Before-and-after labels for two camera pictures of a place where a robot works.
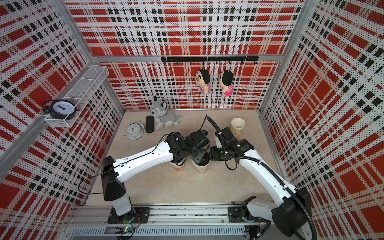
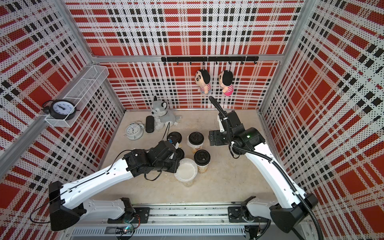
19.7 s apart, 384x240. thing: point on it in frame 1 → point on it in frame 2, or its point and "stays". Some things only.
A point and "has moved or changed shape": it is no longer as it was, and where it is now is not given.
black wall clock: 60,109 stays
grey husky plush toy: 163,117 stays
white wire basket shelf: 82,93 stays
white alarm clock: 134,131 stays
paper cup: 237,124 has moved or changed shape
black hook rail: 228,59 stays
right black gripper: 213,154 → 216,135
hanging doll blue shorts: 202,79 stays
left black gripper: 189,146 → 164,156
